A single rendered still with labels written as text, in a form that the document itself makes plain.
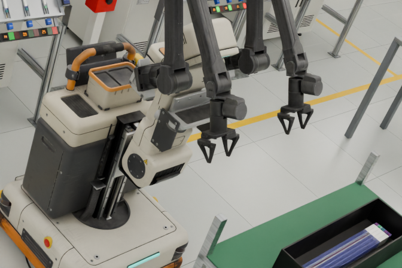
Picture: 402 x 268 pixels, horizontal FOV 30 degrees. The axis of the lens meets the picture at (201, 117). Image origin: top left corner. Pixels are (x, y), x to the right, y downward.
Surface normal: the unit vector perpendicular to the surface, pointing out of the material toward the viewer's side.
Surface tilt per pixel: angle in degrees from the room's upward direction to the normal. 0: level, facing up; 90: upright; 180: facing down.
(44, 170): 90
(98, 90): 92
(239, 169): 0
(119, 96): 92
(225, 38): 43
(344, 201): 0
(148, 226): 0
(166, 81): 90
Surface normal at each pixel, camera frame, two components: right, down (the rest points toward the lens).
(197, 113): 0.30, -0.80
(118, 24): -0.69, 0.18
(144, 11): 0.65, 0.58
